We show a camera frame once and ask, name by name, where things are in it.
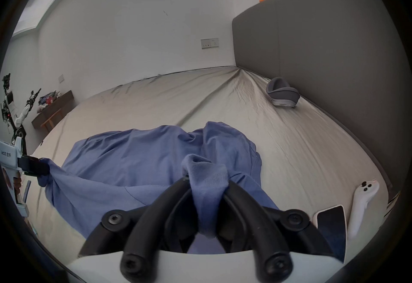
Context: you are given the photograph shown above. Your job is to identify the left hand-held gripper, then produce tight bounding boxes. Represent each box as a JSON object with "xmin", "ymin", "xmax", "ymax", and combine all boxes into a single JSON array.
[{"xmin": 0, "ymin": 137, "xmax": 49, "ymax": 218}]

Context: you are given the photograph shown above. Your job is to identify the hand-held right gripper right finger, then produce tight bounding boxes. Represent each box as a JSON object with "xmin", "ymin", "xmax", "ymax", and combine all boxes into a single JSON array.
[{"xmin": 221, "ymin": 180, "xmax": 336, "ymax": 278}]

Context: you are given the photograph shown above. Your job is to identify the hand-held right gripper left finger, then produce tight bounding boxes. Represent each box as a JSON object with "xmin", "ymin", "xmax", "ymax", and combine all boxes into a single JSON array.
[{"xmin": 78, "ymin": 177, "xmax": 195, "ymax": 276}]

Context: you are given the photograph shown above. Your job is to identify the blue shirt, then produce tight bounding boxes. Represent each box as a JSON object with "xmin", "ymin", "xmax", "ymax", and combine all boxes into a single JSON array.
[{"xmin": 36, "ymin": 121, "xmax": 280, "ymax": 254}]

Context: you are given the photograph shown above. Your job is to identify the person's left hand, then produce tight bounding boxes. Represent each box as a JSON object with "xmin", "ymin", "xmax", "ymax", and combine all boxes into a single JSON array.
[{"xmin": 12, "ymin": 177, "xmax": 24, "ymax": 199}]

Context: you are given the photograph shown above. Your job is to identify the white and black robot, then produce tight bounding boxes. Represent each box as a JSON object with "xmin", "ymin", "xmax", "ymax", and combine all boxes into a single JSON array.
[{"xmin": 0, "ymin": 73, "xmax": 42, "ymax": 148}]

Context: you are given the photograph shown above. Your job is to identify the dark wooden table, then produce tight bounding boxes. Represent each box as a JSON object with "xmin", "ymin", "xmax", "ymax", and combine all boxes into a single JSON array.
[{"xmin": 31, "ymin": 90, "xmax": 75, "ymax": 134}]

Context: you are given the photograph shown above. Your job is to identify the phone in white case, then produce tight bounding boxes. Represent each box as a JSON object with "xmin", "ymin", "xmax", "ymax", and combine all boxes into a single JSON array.
[{"xmin": 313, "ymin": 205, "xmax": 349, "ymax": 263}]

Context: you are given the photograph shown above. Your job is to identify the bed with beige sheet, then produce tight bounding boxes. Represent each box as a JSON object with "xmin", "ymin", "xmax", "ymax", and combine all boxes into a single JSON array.
[{"xmin": 23, "ymin": 65, "xmax": 402, "ymax": 264}]

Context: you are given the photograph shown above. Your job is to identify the white hand controller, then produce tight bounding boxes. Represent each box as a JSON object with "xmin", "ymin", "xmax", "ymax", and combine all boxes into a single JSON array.
[{"xmin": 347, "ymin": 179, "xmax": 380, "ymax": 240}]

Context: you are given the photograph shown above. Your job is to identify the grey headset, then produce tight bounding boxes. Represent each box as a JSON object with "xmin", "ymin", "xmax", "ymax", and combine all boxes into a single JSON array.
[{"xmin": 265, "ymin": 77, "xmax": 301, "ymax": 108}]

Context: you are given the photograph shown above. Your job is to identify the grey padded headboard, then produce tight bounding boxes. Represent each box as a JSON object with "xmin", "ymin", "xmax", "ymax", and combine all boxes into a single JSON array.
[{"xmin": 232, "ymin": 0, "xmax": 412, "ymax": 202}]

